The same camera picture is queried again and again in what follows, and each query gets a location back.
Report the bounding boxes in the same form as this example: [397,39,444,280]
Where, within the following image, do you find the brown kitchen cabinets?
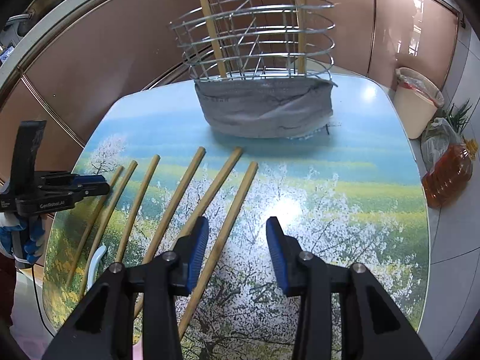
[0,0,466,196]

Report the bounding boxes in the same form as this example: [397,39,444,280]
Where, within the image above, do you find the light blue ceramic spoon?
[86,244,107,291]

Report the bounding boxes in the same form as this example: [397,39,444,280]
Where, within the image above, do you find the blue white gloved left hand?
[1,212,46,267]

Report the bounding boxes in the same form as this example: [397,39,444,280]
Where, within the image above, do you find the metal wire utensil holder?
[169,0,335,82]

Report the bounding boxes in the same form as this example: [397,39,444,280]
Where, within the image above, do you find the cooking oil bottle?
[421,143,473,209]

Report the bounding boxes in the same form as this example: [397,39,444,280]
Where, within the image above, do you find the plastic bag with greens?
[421,100,472,172]

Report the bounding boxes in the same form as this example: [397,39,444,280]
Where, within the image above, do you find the dark red sleeve forearm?
[0,250,20,331]

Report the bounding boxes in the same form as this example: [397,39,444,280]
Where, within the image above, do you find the beige trash bin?
[393,67,445,139]

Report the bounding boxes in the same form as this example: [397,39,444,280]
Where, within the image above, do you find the grey cloth around holder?
[194,76,336,139]

